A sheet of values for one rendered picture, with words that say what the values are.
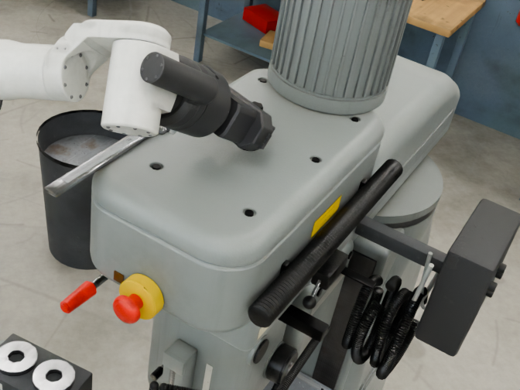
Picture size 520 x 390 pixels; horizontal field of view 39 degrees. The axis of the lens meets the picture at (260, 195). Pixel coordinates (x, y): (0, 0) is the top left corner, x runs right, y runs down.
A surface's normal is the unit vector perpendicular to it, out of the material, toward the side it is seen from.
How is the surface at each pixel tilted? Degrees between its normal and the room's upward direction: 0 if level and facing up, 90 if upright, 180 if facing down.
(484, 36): 90
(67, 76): 77
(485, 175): 0
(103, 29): 52
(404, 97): 0
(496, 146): 0
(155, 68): 60
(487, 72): 90
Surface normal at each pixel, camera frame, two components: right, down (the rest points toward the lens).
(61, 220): -0.42, 0.54
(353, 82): 0.29, 0.60
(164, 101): 0.82, 0.05
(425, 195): 0.15, -0.80
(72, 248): -0.21, 0.60
